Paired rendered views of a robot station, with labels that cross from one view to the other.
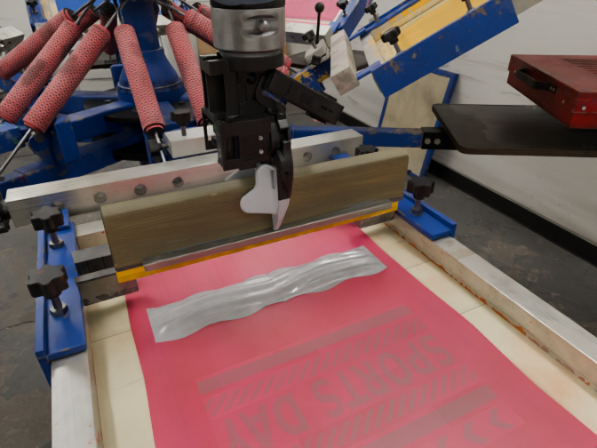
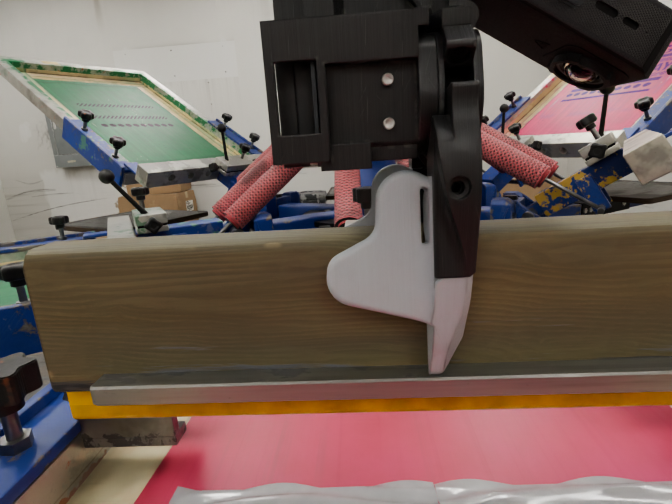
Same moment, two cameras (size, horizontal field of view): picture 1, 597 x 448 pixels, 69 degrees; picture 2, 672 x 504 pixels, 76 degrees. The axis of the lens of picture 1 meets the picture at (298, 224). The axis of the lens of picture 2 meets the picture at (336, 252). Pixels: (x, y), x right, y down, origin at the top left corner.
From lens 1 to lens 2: 0.35 m
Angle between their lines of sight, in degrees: 33
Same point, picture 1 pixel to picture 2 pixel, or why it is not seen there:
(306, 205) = (535, 323)
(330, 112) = (632, 29)
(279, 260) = (474, 459)
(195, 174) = not seen: hidden behind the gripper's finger
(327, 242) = (602, 443)
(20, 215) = not seen: hidden behind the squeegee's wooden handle
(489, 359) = not seen: outside the picture
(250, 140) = (355, 86)
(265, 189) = (399, 244)
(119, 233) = (55, 300)
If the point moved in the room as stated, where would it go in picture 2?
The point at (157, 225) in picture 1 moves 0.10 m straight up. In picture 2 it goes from (136, 298) to (94, 77)
